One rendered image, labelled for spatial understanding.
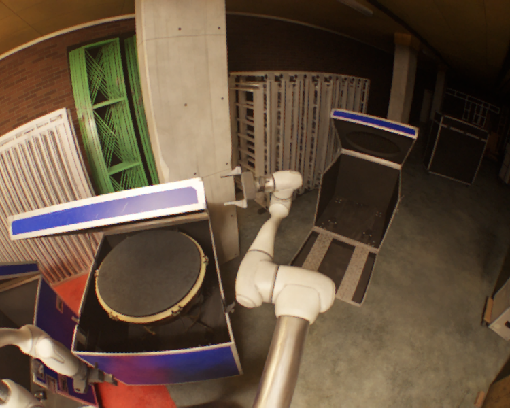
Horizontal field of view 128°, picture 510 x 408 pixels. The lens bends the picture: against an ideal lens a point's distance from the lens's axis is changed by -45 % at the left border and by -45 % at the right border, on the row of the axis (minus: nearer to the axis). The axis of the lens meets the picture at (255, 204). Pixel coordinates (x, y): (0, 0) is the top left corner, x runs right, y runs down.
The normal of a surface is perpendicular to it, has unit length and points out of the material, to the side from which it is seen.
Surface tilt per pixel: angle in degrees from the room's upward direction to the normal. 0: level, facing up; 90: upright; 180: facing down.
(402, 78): 90
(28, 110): 90
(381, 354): 0
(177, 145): 90
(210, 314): 0
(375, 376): 0
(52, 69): 90
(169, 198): 52
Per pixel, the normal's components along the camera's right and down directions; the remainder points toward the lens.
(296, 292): -0.14, -0.61
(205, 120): 0.58, 0.45
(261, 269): -0.19, -0.77
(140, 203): 0.19, -0.07
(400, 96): -0.81, 0.34
